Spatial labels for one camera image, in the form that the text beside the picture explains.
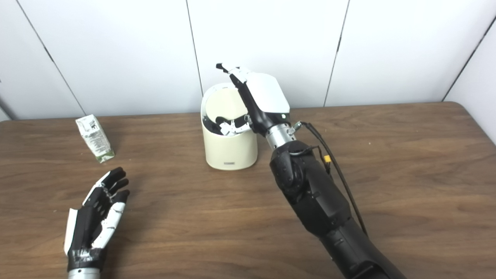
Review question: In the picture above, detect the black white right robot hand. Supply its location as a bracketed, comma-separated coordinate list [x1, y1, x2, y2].
[216, 63, 291, 137]

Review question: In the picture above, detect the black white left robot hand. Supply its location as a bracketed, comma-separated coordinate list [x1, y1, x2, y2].
[64, 167, 131, 272]

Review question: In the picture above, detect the round cream bin lid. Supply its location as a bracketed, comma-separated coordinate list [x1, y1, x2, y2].
[204, 87, 248, 121]

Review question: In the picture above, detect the cream-colored bin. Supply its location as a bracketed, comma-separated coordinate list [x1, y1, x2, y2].
[200, 83, 258, 171]

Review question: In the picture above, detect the white green milk carton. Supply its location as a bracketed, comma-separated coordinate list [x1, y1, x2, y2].
[75, 114, 115, 164]

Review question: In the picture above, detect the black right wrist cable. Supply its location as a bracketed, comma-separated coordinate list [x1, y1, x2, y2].
[293, 121, 369, 237]

